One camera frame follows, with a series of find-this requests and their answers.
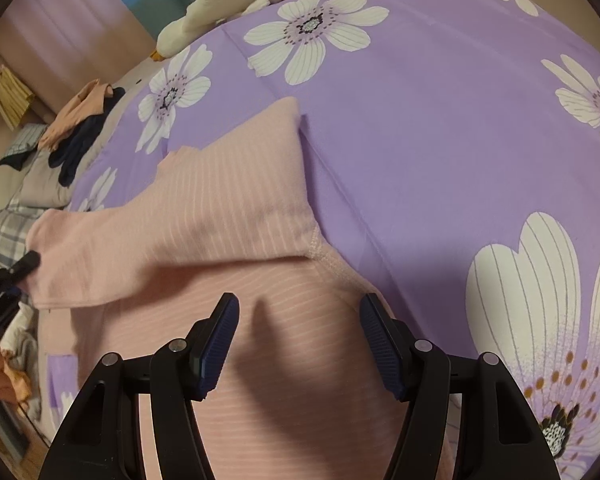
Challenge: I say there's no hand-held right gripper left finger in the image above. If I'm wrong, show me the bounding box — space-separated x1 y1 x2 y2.
39 292 241 480

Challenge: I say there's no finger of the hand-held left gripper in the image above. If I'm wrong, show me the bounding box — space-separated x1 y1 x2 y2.
10 251 42 281

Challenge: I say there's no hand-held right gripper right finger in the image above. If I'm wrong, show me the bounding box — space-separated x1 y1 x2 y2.
359 292 563 480

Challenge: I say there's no pink ribbed garment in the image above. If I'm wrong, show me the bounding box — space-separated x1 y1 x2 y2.
26 96 461 480

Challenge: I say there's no grey plaid pillow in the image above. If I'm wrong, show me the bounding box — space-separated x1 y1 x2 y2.
0 195 46 281

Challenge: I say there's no white crumpled cloth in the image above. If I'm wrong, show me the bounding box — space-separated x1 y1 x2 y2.
0 302 43 411

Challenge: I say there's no orange crumpled cloth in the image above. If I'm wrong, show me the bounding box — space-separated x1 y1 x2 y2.
0 337 33 408

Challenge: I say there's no blue plaid folded cloth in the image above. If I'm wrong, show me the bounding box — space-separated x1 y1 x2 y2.
0 124 48 171

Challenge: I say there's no navy cloth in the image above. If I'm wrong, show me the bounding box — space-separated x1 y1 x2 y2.
47 87 126 188

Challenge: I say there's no peach cloth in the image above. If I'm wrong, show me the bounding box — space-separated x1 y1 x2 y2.
37 79 115 151

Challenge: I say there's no yellow striped cloth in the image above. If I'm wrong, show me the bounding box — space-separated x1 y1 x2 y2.
0 67 35 131

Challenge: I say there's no purple floral bedsheet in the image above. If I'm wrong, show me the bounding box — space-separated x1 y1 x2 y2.
45 0 600 480

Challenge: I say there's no pink curtain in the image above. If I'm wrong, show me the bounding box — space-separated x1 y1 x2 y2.
0 0 131 126

